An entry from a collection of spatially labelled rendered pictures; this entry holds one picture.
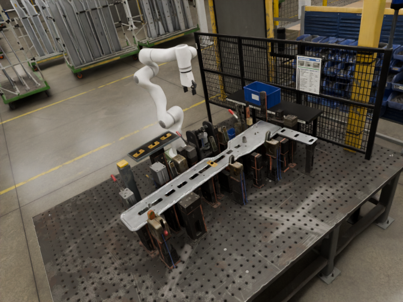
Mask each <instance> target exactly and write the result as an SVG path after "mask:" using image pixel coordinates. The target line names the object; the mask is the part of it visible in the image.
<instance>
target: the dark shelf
mask: <svg viewBox="0 0 403 302"><path fill-rule="evenodd" d="M225 100H228V101H231V102H235V103H238V104H242V105H245V103H246V102H247V101H246V100H245V93H244V90H242V89H239V90H237V91H236V92H234V93H232V94H231V95H229V96H227V97H226V98H225ZM245 106H246V105H245ZM249 107H251V108H254V109H257V110H261V108H260V106H259V105H257V104H254V103H251V102H249ZM277 109H282V110H284V117H286V116H288V115H289V114H291V115H294V116H297V121H298V122H300V123H304V124H307V125H308V124H309V123H311V122H312V121H313V120H314V119H316V118H317V117H319V116H320V115H321V114H322V113H323V111H322V110H320V109H317V108H312V107H308V106H305V105H301V104H296V103H293V102H289V101H284V100H281V102H280V103H279V104H277V105H274V106H273V107H271V108H267V113H270V114H274V115H275V111H276V110H277Z"/></svg>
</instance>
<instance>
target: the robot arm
mask: <svg viewBox="0 0 403 302"><path fill-rule="evenodd" d="M196 55H197V50H196V49H195V48H193V47H191V46H187V45H186V44H181V45H178V46H176V47H172V48H169V49H141V51H140V52H139V60H140V62H141V63H143V64H145V65H146V66H145V67H143V68H141V69H140V70H138V71H137V72H136V73H135V74H134V81H135V83H136V84H137V85H138V86H140V87H142V88H144V89H146V90H147V91H148V92H149V93H150V95H151V97H152V98H153V100H154V102H155V104H156V107H157V118H158V123H159V124H160V126H161V127H162V128H164V129H168V130H169V131H171V132H174V133H175V134H176V131H178V132H179V133H180V134H181V136H182V137H183V135H182V131H181V127H182V123H183V119H184V113H183V111H182V109H181V108H180V107H178V106H174V107H172V108H170V109H169V110H167V111H166V104H167V99H166V96H165V94H164V92H163V90H162V88H161V87H160V86H159V85H157V84H153V83H151V82H150V81H149V80H150V79H151V78H153V77H155V76H156V75H157V74H158V72H159V67H158V65H157V64H156V62H164V63H166V62H171V61H175V60H177V61H178V67H179V71H180V78H181V80H180V82H181V84H182V87H183V88H184V92H188V88H187V87H191V89H192V94H193V95H195V94H196V87H197V84H196V83H195V82H194V77H193V73H192V71H191V69H192V67H191V59H193V58H194V57H195V56H196ZM192 86H193V87H192ZM170 144H171V147H172V148H171V149H170V151H169V155H170V156H171V157H172V158H173V157H175V156H176V155H177V151H176V149H178V148H179V147H185V146H186V144H185V143H184V141H183V139H181V138H178V139H177V140H175V141H174V142H172V143H170Z"/></svg>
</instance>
